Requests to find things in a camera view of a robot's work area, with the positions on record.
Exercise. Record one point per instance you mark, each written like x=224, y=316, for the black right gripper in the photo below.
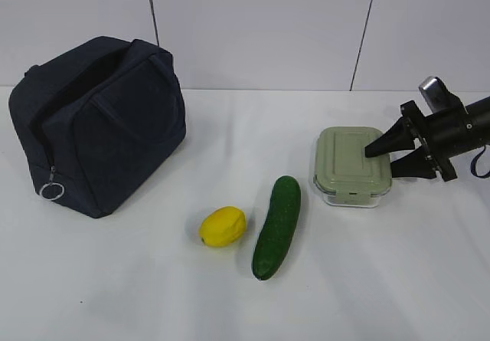
x=440, y=135

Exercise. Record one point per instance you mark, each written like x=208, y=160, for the glass container green lid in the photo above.
x=343, y=174

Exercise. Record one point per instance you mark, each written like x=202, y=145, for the green cucumber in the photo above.
x=279, y=227

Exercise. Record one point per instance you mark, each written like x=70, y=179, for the navy blue lunch bag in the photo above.
x=96, y=121

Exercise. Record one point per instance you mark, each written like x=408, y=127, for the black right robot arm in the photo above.
x=476, y=125

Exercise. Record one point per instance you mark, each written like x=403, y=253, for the yellow lemon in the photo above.
x=223, y=227

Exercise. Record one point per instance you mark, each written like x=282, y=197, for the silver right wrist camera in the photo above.
x=437, y=96

